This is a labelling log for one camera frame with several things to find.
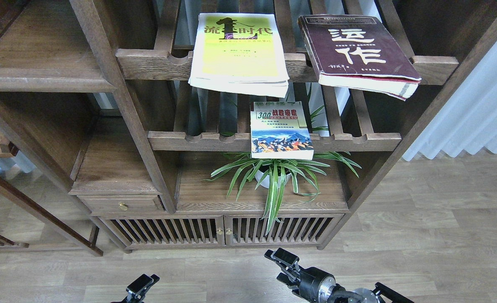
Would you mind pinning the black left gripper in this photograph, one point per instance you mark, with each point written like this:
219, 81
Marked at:
138, 288

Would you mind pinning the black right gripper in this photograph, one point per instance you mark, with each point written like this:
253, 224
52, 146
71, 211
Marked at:
311, 284

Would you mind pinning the white blue illustrated book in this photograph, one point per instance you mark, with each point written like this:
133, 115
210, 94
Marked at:
279, 131

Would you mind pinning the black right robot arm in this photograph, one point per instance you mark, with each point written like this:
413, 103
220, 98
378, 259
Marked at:
364, 295

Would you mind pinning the green spider plant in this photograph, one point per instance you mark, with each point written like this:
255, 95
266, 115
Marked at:
304, 175

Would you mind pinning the brass drawer knob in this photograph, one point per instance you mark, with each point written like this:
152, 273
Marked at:
123, 207

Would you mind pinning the white plant pot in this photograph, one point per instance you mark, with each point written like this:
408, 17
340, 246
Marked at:
263, 175

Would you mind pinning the dark wooden bookshelf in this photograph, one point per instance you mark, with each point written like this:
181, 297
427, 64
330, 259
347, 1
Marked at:
95, 94

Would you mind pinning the yellow green cover book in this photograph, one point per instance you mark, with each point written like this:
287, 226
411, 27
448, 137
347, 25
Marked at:
239, 53

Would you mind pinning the maroon cover book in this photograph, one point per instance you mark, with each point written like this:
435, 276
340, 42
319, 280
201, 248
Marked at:
357, 52

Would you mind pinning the white pleated curtain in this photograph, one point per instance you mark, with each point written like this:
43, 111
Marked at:
468, 121

